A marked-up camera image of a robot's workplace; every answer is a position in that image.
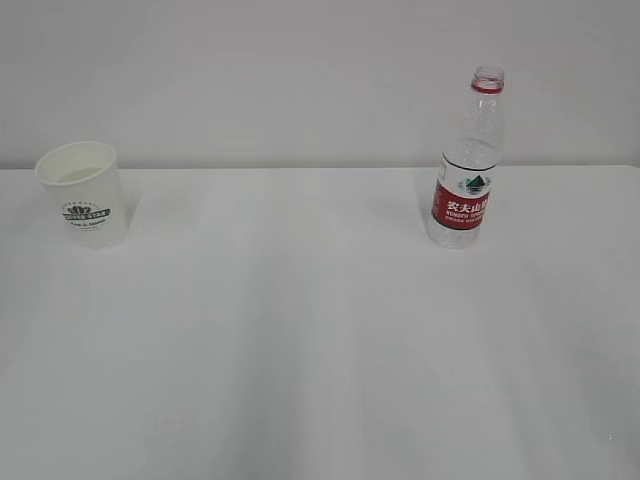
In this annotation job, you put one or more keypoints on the Nongfu Spring water bottle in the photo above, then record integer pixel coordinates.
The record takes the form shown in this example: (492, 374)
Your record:
(468, 164)

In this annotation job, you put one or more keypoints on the white paper cup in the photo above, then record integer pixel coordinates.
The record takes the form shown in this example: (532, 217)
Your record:
(83, 181)

